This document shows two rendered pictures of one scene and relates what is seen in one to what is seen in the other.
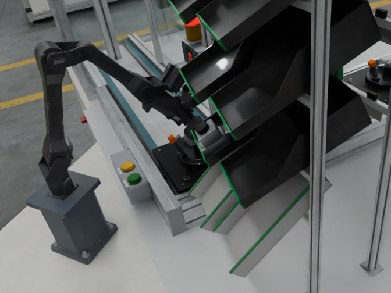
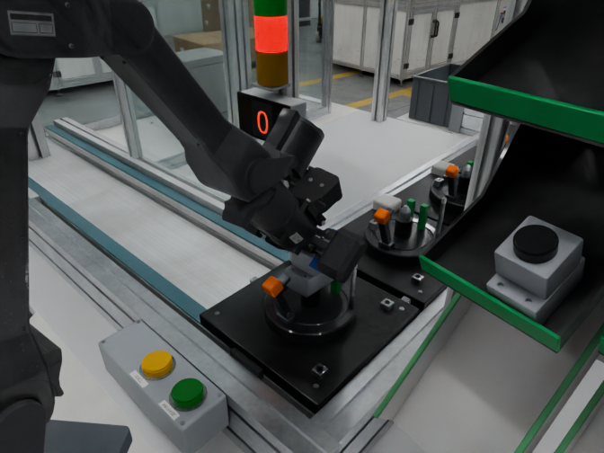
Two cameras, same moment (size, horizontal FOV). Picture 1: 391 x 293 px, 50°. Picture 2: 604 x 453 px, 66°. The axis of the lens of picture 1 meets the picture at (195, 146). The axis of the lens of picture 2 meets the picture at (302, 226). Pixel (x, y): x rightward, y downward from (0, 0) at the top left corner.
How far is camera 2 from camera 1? 0.71 m
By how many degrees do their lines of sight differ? 25
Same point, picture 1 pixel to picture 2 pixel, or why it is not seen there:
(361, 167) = not seen: hidden behind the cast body
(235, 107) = not seen: outside the picture
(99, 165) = not seen: hidden behind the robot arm
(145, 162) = (191, 346)
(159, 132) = (182, 277)
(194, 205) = (357, 432)
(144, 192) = (215, 421)
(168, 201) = (298, 437)
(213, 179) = (423, 369)
